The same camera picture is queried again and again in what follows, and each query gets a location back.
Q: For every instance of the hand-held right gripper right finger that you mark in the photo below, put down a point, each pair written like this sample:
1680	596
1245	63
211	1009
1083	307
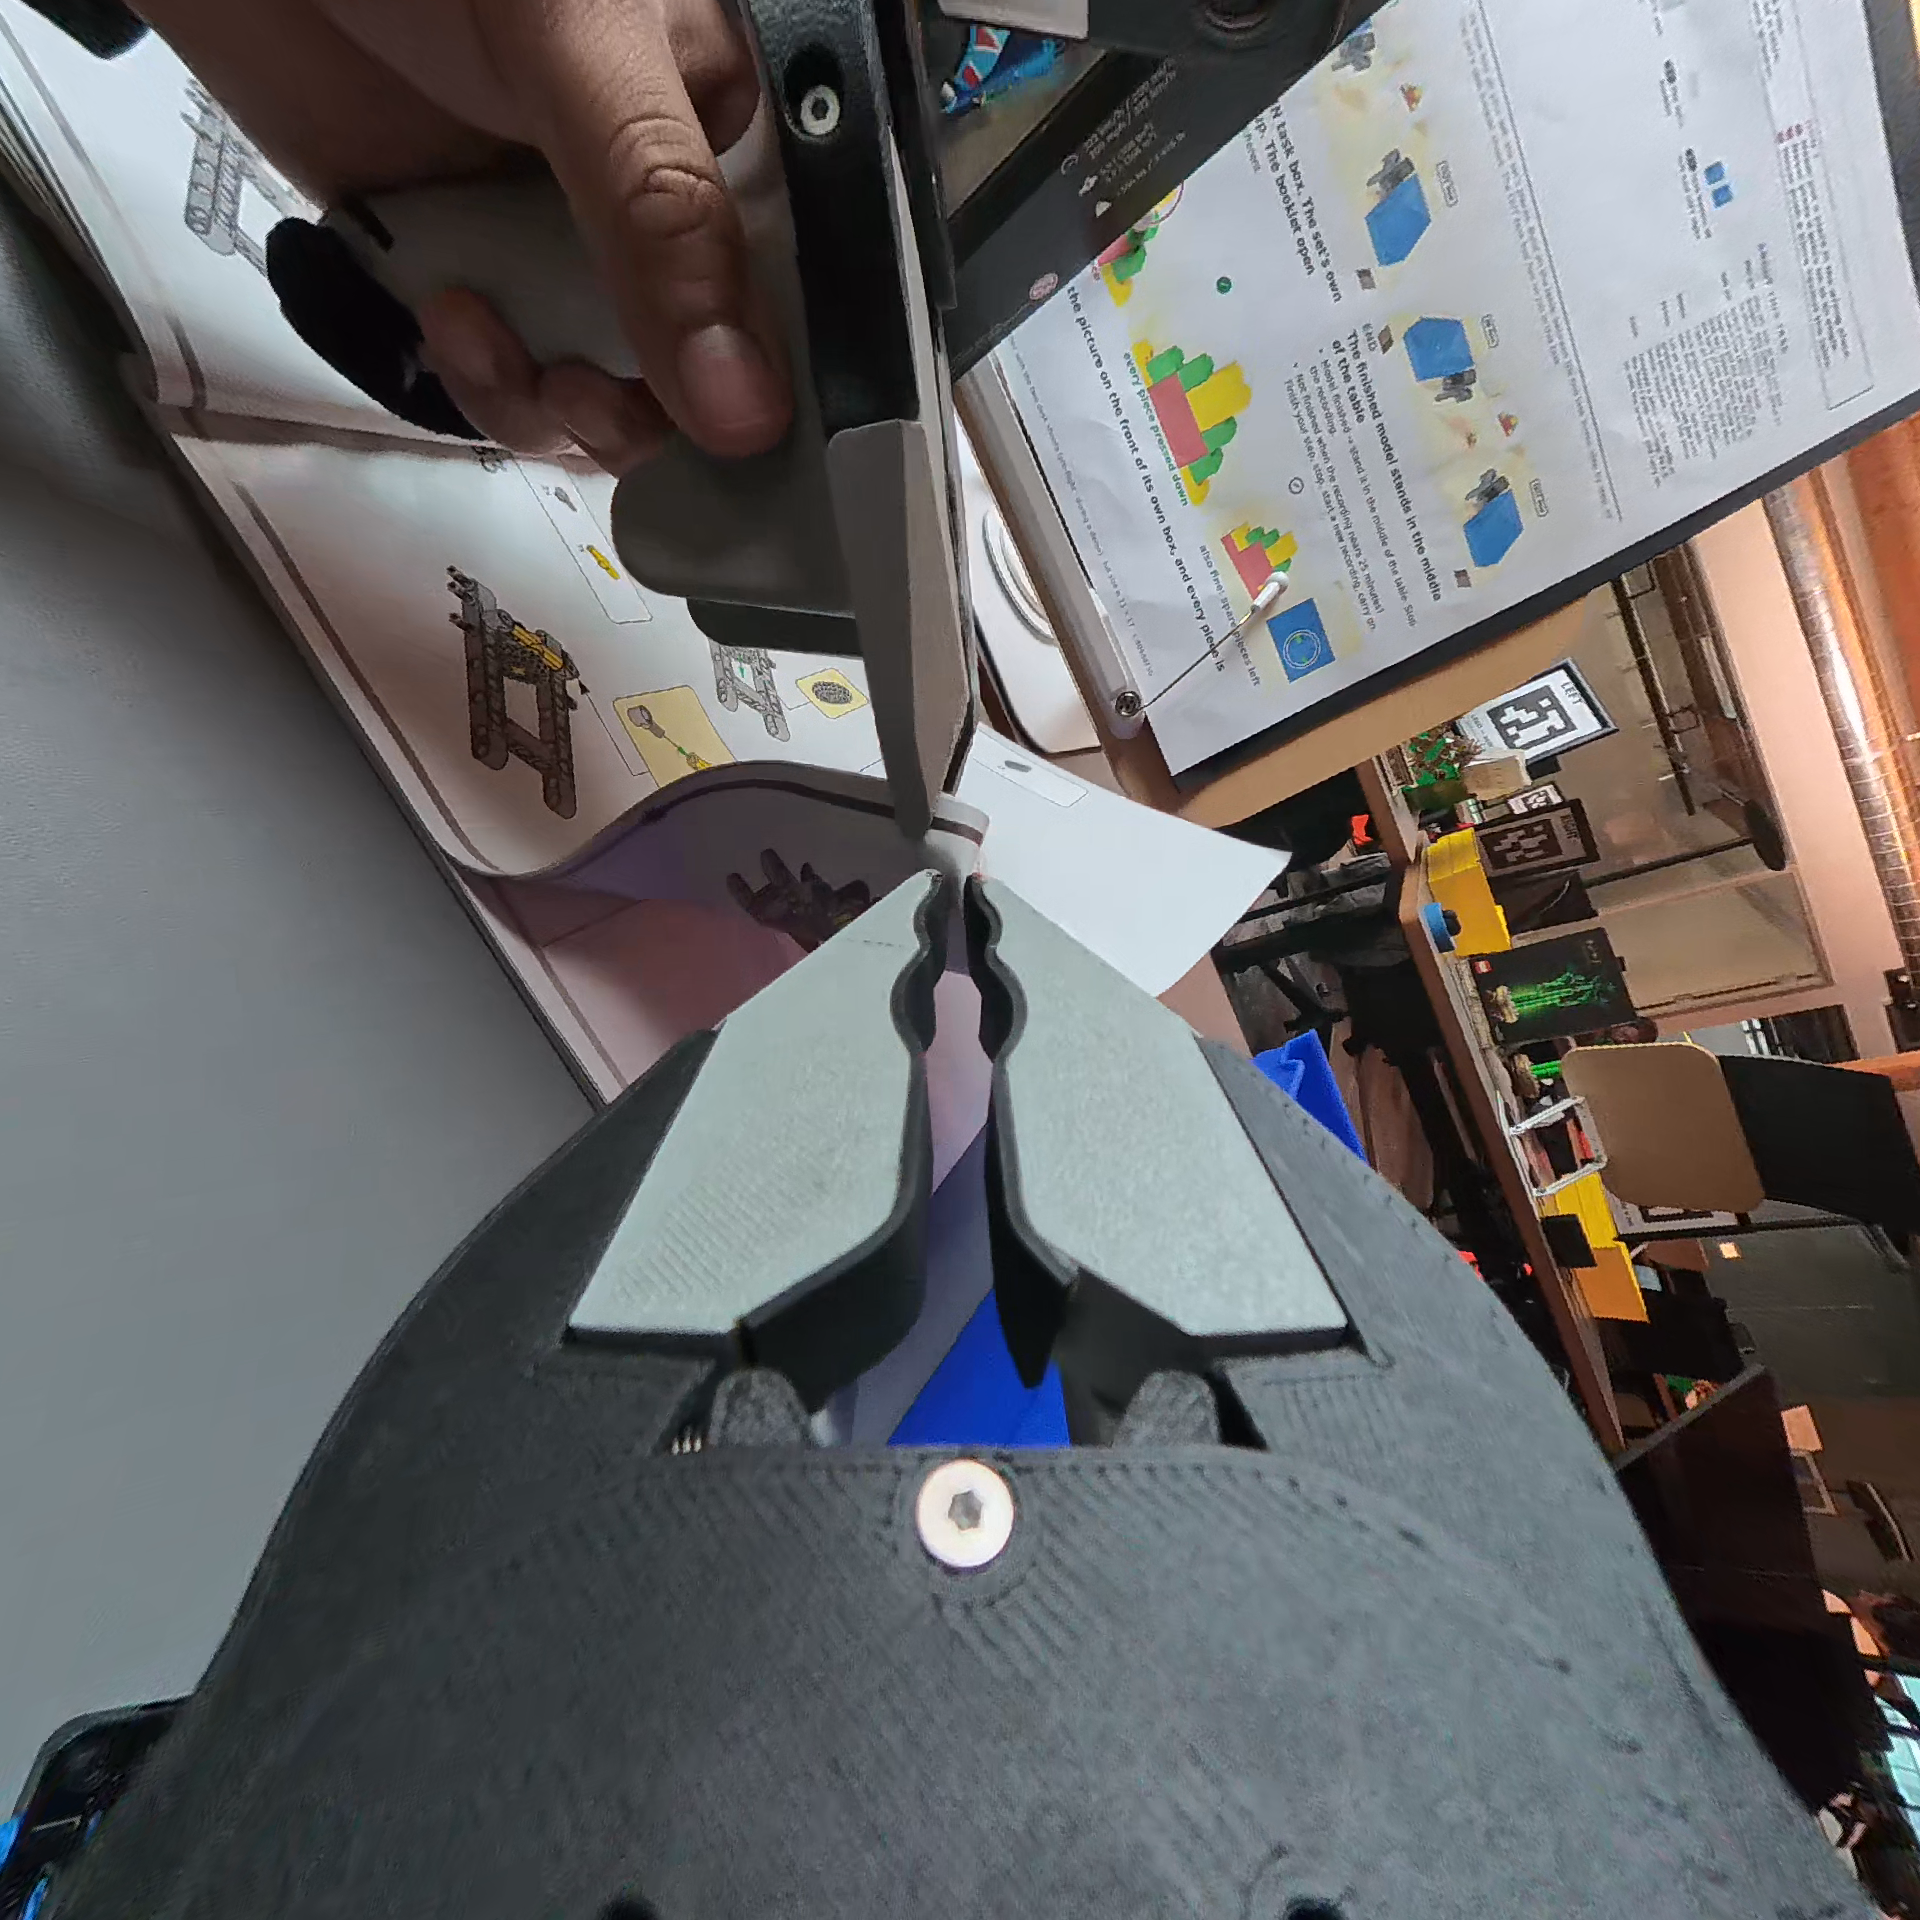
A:
1155	1184

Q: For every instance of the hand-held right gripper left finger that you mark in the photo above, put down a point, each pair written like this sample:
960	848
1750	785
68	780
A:
750	1184

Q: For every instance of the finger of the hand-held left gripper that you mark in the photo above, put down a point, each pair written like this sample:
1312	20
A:
900	599

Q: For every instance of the lego instruction booklet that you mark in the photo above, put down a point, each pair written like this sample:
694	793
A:
376	571

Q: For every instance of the person's left hand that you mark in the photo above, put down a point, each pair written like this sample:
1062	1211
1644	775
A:
494	89

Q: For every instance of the white tray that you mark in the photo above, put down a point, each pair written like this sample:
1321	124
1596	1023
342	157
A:
1035	629

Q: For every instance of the black box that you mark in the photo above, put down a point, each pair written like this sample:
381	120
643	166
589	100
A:
1049	195

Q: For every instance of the blue plastic storage bin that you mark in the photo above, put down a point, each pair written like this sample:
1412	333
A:
973	1381

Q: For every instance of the cluttered wooden workbench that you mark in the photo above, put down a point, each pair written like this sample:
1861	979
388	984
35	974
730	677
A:
1469	1079

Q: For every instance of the yellow storage bin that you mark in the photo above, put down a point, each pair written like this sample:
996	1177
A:
1597	1261
1464	886

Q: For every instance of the framed tag sign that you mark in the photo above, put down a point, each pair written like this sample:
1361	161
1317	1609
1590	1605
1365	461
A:
1545	713

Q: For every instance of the illustrated instruction poster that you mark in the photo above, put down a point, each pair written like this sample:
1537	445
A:
1500	301

